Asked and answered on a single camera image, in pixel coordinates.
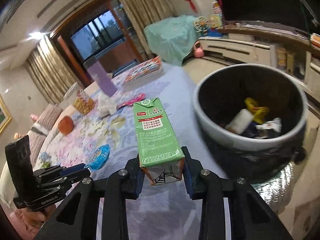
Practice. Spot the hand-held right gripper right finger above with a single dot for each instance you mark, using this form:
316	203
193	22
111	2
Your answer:
188	181

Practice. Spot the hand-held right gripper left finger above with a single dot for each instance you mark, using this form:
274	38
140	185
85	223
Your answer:
138	180

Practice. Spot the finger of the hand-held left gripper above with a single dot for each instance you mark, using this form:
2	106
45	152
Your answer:
70	168
75	177

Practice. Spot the blue small packet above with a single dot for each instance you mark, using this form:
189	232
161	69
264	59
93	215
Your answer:
100	156

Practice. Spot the green milk carton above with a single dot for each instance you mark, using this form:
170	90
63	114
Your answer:
155	135

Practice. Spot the grey bin with black bag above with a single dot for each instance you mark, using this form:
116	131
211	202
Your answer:
217	140

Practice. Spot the small white bottle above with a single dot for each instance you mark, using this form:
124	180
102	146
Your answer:
240	121

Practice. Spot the blue plastic wrapper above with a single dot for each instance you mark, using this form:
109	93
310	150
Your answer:
250	129

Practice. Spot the yellow snack wrapper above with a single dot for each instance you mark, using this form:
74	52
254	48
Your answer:
257	108

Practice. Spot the white plastic snack bag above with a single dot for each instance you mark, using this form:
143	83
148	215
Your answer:
271	125

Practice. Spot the orange round container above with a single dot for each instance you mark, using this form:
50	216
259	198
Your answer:
66	125

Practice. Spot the striped cushion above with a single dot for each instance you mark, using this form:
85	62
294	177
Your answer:
46	120

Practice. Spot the pile of pale shells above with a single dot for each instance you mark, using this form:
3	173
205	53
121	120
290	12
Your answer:
112	132

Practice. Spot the bag of yellow snacks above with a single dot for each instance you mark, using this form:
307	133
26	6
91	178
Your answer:
83	102

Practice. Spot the white crumpled tissue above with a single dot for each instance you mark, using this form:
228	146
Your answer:
107	105

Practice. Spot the clear glass lid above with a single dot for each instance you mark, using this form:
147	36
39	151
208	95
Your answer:
70	91

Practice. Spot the pink snack wrapper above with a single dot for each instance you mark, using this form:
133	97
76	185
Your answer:
131	100

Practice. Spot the purple box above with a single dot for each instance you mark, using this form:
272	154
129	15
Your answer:
102	80

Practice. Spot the beige curtain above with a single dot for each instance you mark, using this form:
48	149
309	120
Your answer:
145	10
52	70

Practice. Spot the pink kettlebell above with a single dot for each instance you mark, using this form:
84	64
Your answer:
198	51

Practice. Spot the dark framed window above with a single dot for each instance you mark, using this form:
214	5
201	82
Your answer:
100	35

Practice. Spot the teal furniture cover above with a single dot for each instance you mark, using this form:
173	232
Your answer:
172	40

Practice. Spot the white television cabinet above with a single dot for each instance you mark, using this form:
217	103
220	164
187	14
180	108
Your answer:
237	47

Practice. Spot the cream tins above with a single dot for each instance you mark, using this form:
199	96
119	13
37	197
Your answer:
281	58

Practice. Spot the ferris wheel toy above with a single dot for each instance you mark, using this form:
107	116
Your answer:
200	25

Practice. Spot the colourful toy box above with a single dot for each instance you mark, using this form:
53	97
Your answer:
216	15

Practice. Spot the black flat television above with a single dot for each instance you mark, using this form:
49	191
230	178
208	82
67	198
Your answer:
255	2

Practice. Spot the gold picture frame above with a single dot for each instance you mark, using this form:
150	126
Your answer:
5	116

